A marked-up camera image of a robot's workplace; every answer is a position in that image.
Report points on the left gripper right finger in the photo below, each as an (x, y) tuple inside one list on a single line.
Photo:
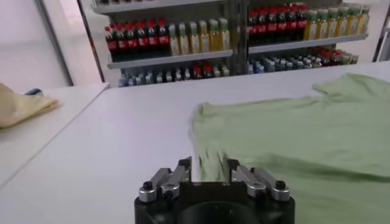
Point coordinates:
[(259, 182)]

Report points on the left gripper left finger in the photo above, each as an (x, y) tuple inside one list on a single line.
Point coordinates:
[(167, 182)]

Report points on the light green t-shirt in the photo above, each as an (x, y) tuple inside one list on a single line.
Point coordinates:
[(289, 128)]

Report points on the white metal shelf board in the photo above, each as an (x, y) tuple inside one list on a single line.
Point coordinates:
[(170, 59), (152, 6), (304, 44)]

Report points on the yellow drink bottle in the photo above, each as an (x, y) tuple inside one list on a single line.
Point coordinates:
[(364, 22), (203, 41), (194, 42), (353, 24), (173, 44), (342, 25), (332, 26), (183, 43), (310, 29), (321, 28), (214, 39), (224, 38)]

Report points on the red cap cola bottle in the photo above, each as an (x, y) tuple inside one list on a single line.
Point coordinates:
[(271, 28), (142, 42), (153, 41), (262, 29), (281, 27), (253, 30), (291, 25), (163, 40), (122, 45), (112, 45), (301, 25), (132, 44)]

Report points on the black beverage shelf unit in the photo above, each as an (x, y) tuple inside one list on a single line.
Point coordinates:
[(304, 44), (236, 39)]

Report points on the pale yellow garment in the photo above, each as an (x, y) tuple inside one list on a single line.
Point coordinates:
[(21, 108)]

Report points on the grey diagonal frame post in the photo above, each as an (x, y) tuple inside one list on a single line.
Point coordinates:
[(381, 36), (55, 42)]

